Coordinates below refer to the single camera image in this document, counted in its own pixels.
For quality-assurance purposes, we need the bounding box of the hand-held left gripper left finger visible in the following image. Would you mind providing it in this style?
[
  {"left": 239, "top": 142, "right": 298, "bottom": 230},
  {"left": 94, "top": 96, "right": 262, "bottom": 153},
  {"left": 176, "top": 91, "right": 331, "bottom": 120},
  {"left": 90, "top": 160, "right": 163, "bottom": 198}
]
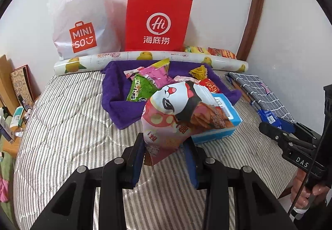
[{"left": 30, "top": 139, "right": 146, "bottom": 230}]

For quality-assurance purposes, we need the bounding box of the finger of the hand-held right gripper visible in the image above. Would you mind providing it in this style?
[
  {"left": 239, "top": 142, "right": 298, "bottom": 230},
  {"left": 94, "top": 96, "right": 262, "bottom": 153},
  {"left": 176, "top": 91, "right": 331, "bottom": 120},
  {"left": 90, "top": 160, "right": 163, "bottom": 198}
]
[
  {"left": 277, "top": 118, "right": 315, "bottom": 139},
  {"left": 259, "top": 122, "right": 293, "bottom": 150}
]

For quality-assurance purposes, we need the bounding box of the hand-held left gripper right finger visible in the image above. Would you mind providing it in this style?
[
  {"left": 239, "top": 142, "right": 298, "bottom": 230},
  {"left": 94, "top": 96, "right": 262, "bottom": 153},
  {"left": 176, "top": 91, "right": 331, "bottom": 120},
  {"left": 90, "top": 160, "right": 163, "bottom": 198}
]
[{"left": 183, "top": 140, "right": 299, "bottom": 230}]

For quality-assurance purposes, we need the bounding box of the dark blue snack packet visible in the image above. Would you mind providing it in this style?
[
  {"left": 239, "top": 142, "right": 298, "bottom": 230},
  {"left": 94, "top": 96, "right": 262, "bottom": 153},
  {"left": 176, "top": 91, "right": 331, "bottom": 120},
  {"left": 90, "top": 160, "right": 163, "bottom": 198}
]
[{"left": 258, "top": 109, "right": 282, "bottom": 127}]

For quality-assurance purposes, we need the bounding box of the panda print snack bag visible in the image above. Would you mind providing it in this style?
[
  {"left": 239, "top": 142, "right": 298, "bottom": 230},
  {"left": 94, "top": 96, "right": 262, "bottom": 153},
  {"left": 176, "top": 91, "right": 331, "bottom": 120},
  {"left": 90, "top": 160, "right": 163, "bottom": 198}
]
[{"left": 141, "top": 81, "right": 234, "bottom": 167}]

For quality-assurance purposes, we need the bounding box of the green snack packet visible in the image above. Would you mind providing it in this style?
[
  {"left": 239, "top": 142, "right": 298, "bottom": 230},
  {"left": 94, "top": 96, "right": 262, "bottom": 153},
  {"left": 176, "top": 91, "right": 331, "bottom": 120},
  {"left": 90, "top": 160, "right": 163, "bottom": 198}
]
[{"left": 126, "top": 74, "right": 160, "bottom": 103}]

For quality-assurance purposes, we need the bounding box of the yellow triangular snack packet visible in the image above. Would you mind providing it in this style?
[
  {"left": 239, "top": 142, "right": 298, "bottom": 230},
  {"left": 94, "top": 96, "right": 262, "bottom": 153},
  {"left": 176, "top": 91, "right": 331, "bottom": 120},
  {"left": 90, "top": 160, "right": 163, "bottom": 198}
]
[{"left": 189, "top": 64, "right": 209, "bottom": 81}]

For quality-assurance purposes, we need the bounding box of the white red snack packet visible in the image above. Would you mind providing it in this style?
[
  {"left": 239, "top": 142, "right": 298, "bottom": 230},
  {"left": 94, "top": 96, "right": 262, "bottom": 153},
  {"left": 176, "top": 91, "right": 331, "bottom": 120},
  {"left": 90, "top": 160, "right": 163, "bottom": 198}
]
[{"left": 124, "top": 68, "right": 142, "bottom": 79}]

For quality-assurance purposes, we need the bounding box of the person's right hand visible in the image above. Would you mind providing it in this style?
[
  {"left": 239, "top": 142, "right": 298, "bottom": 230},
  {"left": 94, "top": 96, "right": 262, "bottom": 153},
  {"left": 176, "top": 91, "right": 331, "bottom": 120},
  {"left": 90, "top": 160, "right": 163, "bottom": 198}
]
[{"left": 290, "top": 168, "right": 332, "bottom": 211}]

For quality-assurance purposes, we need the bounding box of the grey plaid folded cloth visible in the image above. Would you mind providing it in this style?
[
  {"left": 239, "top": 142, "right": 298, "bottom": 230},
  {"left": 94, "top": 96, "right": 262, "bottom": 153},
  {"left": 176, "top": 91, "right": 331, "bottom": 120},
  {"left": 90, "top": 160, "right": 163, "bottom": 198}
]
[{"left": 226, "top": 72, "right": 296, "bottom": 124}]

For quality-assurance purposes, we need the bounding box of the blue cardboard box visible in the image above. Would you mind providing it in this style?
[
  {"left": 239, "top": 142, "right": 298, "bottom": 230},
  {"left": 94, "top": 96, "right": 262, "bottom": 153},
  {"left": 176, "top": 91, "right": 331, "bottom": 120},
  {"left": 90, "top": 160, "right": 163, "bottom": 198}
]
[{"left": 190, "top": 93, "right": 243, "bottom": 145}]

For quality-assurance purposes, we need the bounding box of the grey striped quilt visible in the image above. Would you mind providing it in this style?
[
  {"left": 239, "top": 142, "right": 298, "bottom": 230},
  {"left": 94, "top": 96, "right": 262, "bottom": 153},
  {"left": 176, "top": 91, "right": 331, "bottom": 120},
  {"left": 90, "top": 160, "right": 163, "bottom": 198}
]
[{"left": 14, "top": 71, "right": 306, "bottom": 230}]

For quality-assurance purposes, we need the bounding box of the purple towel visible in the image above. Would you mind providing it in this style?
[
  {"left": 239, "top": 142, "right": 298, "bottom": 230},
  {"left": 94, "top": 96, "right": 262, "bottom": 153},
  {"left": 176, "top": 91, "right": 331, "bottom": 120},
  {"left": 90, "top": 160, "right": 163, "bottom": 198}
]
[{"left": 101, "top": 60, "right": 242, "bottom": 130}]

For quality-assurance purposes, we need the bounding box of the orange chip bag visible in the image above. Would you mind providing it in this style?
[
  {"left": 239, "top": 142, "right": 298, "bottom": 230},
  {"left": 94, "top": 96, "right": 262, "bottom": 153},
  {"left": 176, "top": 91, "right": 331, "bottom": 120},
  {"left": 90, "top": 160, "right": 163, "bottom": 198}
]
[{"left": 207, "top": 47, "right": 237, "bottom": 59}]

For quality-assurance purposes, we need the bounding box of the yellow chip bag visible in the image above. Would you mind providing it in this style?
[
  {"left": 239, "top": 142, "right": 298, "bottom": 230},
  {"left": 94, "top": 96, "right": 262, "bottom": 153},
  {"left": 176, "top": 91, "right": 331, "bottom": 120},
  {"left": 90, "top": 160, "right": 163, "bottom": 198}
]
[{"left": 184, "top": 46, "right": 210, "bottom": 54}]

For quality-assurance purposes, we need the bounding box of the fruit print paper roll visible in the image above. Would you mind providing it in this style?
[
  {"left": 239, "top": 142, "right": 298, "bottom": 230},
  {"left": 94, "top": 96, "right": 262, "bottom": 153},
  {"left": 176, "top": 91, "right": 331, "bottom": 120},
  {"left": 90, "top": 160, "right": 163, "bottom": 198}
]
[{"left": 54, "top": 49, "right": 246, "bottom": 75}]

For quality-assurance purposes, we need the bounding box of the wooden nightstand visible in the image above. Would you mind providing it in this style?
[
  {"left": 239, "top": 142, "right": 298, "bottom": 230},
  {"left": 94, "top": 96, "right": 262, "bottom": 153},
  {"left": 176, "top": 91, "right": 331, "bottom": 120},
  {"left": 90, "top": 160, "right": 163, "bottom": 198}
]
[{"left": 0, "top": 113, "right": 29, "bottom": 160}]

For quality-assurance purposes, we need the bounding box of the green blanket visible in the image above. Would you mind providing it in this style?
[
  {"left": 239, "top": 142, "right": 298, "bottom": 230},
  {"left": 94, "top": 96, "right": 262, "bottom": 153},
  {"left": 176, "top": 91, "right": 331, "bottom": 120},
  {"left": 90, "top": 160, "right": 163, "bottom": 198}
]
[{"left": 0, "top": 142, "right": 18, "bottom": 220}]

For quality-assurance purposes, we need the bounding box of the pink cloth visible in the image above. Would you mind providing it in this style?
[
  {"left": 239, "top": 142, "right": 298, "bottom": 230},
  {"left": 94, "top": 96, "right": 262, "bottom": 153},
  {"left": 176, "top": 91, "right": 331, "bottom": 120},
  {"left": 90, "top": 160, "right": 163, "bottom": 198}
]
[{"left": 0, "top": 178, "right": 9, "bottom": 202}]

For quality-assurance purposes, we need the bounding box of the dark blue small box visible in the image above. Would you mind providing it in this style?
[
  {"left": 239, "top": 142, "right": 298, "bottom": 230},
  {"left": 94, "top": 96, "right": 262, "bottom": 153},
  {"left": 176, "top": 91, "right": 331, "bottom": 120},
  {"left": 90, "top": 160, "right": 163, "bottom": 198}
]
[{"left": 0, "top": 117, "right": 16, "bottom": 143}]

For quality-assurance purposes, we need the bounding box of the red paper bag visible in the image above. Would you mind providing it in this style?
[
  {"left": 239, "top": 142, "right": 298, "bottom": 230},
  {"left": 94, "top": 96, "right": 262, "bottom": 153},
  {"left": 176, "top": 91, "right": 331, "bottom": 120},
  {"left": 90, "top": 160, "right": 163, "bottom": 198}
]
[{"left": 124, "top": 0, "right": 194, "bottom": 52}]

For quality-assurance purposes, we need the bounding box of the white plastic shopping bag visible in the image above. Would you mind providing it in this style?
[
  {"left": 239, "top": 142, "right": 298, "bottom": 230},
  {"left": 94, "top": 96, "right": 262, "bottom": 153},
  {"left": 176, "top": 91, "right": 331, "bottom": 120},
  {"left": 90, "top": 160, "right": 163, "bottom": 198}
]
[{"left": 47, "top": 0, "right": 122, "bottom": 60}]

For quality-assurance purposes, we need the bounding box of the wooden headboard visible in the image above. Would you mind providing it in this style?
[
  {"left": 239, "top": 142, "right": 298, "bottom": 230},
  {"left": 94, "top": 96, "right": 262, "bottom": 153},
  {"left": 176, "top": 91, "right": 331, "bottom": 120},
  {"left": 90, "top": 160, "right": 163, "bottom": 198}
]
[{"left": 0, "top": 55, "right": 20, "bottom": 113}]

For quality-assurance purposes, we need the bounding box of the black cable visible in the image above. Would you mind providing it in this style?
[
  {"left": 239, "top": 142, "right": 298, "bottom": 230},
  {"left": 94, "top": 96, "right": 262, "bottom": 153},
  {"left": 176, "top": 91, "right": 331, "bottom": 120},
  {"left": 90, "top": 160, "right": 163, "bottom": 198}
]
[{"left": 287, "top": 126, "right": 327, "bottom": 221}]

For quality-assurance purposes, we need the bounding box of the brown wooden door frame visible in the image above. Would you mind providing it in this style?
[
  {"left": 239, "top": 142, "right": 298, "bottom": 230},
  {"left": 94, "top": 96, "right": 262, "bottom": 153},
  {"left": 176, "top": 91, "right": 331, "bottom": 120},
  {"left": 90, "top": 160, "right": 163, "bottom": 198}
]
[{"left": 236, "top": 0, "right": 267, "bottom": 60}]

